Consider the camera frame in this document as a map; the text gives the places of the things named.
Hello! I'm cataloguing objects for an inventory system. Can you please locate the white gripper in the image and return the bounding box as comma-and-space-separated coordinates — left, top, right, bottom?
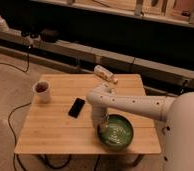
91, 106, 108, 132

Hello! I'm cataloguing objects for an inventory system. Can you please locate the green ceramic bowl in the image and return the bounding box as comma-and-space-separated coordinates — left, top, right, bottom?
97, 114, 134, 151

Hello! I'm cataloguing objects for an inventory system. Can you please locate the white mug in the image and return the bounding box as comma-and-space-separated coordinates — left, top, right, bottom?
33, 81, 51, 103

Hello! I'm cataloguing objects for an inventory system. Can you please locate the dark round object on ledge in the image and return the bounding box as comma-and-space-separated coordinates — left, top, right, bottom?
40, 29, 59, 43

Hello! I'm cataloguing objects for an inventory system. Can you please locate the black smartphone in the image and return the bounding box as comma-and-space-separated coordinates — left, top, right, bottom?
68, 98, 85, 118

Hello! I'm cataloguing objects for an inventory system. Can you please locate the wooden table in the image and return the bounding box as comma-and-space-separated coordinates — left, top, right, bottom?
14, 74, 161, 155

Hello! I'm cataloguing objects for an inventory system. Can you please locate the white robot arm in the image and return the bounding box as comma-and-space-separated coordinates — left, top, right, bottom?
86, 84, 194, 171

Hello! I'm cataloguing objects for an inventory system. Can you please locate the black floor cable left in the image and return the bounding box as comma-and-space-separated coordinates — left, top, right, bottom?
0, 44, 33, 171

